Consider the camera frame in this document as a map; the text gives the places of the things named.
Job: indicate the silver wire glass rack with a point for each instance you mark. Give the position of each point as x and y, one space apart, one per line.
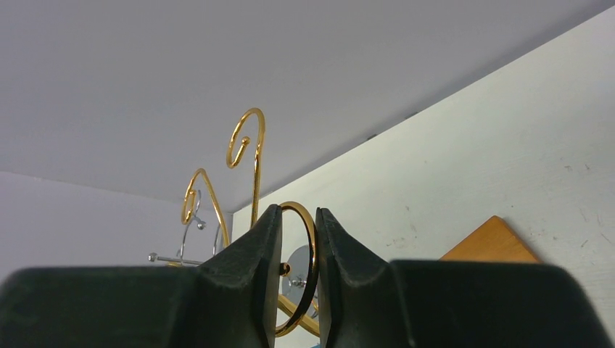
200 240

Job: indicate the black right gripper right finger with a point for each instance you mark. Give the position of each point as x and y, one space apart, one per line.
366 301

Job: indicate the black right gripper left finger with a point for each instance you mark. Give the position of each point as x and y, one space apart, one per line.
228 301

